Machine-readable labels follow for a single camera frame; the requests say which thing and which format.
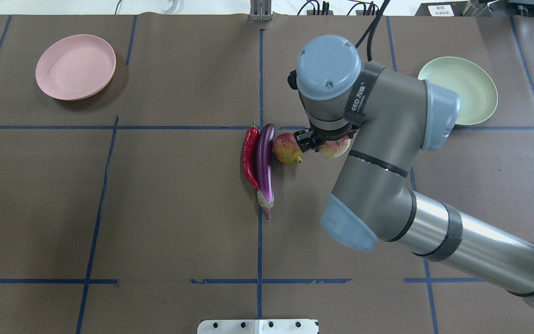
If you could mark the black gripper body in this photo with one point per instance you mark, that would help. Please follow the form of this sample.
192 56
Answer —
307 140

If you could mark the pink peach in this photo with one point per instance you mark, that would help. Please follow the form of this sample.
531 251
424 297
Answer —
334 149

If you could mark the purple eggplant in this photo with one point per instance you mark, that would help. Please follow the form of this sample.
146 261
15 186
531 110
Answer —
263 168

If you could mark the red chili pepper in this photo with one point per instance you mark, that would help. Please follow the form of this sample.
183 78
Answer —
248 153

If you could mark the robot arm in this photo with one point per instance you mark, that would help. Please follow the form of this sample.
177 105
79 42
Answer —
391 117

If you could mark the green plate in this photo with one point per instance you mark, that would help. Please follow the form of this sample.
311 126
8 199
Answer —
477 90

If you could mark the brown paper table cover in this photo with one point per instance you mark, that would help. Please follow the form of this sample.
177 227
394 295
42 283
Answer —
127 212

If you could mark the pink plate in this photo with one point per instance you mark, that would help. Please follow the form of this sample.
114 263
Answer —
76 67

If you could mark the aluminium frame post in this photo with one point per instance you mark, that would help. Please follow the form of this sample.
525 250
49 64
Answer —
261 10

